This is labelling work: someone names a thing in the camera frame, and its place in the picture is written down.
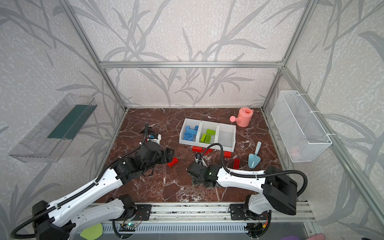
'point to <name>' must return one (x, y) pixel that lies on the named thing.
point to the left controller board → (129, 227)
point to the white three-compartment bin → (204, 133)
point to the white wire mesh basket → (302, 133)
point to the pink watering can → (245, 114)
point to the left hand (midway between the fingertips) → (171, 147)
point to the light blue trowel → (253, 159)
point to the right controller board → (254, 229)
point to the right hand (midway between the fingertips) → (199, 168)
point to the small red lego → (227, 154)
